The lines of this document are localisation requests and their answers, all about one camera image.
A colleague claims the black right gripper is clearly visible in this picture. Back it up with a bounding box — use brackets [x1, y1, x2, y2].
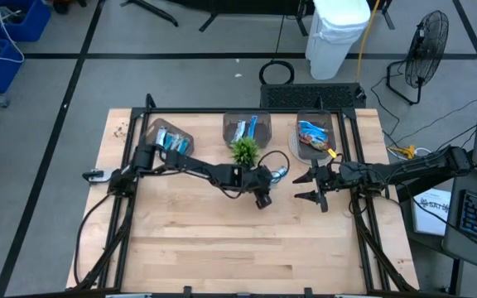
[291, 163, 349, 214]

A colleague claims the round grey coaster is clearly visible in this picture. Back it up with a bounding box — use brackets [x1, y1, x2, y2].
[287, 126, 320, 166]

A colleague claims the silver blue granola bar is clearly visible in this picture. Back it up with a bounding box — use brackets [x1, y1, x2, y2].
[164, 131, 181, 151]
[233, 119, 247, 142]
[272, 165, 288, 183]

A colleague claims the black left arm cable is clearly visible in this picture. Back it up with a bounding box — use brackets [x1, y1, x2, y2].
[258, 151, 291, 185]

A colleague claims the coiled black cable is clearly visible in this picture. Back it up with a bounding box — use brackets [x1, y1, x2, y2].
[258, 60, 296, 87]

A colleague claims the brown red granola bar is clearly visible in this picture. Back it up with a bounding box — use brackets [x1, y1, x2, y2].
[311, 138, 331, 153]

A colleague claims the white paper sheet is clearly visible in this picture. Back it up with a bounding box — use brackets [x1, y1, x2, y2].
[412, 188, 453, 237]

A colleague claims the black stand leg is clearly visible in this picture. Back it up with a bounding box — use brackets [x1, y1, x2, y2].
[120, 0, 180, 28]
[199, 0, 224, 32]

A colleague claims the black perforated case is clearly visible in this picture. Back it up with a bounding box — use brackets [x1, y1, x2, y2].
[259, 82, 368, 111]

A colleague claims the yellow cable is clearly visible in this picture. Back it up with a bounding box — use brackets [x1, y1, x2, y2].
[356, 0, 383, 83]

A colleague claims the black floor fan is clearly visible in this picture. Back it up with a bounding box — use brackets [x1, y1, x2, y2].
[386, 10, 451, 106]

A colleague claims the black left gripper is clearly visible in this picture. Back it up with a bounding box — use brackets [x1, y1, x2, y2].
[241, 166, 274, 209]

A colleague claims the grey keyboard tray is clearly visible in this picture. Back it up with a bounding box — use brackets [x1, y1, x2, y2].
[442, 165, 477, 279]

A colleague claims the black table frame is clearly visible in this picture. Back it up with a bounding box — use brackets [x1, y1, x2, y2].
[75, 93, 420, 293]

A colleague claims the blue red chocolate chip bar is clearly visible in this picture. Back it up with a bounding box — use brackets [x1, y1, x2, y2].
[298, 120, 330, 140]

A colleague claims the black base cable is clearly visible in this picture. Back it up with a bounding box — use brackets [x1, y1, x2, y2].
[74, 193, 113, 286]

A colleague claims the small green potted plant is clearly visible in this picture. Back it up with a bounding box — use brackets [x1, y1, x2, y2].
[229, 137, 261, 167]

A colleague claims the white trash can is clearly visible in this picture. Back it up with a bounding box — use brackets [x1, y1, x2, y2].
[304, 0, 372, 81]

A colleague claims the dark mesh bin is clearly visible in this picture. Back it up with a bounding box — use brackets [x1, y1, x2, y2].
[296, 109, 337, 161]
[222, 108, 273, 148]
[145, 118, 195, 157]

